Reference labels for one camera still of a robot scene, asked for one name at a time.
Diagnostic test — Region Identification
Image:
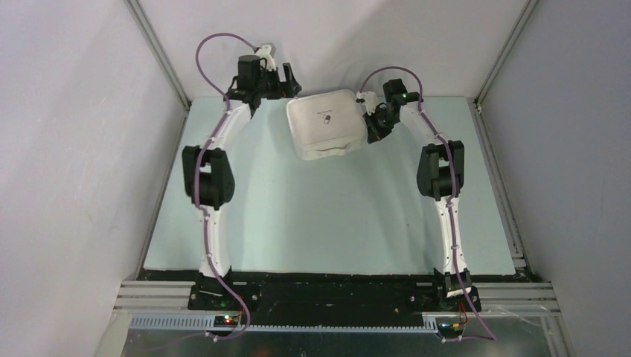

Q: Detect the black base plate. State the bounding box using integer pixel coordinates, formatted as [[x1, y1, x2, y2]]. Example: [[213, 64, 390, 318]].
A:
[[188, 271, 481, 328]]

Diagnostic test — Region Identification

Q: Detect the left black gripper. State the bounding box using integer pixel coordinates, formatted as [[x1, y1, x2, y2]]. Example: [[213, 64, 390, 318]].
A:
[[255, 64, 301, 101]]

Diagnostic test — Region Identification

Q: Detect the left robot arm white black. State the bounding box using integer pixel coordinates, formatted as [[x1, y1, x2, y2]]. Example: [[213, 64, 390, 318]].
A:
[[182, 54, 302, 280]]

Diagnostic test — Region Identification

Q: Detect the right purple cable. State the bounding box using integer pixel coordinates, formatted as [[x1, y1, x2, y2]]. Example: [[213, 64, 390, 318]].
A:
[[359, 66, 496, 342]]

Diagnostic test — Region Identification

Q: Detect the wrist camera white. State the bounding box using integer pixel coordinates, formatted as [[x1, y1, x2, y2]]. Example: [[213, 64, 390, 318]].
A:
[[356, 91, 379, 115], [254, 43, 277, 71]]

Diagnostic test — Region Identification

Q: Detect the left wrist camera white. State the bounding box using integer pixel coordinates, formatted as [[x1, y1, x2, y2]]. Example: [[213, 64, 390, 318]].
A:
[[254, 43, 277, 71]]

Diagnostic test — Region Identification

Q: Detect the aluminium frame rail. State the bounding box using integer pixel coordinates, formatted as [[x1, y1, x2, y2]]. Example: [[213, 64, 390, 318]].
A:
[[467, 98, 560, 318]]

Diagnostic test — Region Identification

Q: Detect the white medicine kit case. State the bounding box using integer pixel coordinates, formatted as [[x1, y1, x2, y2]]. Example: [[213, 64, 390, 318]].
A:
[[286, 89, 368, 161]]

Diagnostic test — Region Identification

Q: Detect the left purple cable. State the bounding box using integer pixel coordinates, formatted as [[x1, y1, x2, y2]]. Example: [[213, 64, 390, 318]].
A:
[[194, 33, 257, 342]]

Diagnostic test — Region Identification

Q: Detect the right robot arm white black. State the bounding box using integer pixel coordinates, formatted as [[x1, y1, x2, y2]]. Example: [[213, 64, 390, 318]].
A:
[[356, 79, 471, 311]]

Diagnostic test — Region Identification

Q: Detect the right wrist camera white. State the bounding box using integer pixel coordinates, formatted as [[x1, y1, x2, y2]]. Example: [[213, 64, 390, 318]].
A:
[[356, 91, 379, 115]]

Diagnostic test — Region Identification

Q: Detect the purple cable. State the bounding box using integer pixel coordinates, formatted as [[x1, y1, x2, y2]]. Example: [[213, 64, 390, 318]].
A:
[[359, 66, 496, 342], [194, 33, 257, 342]]

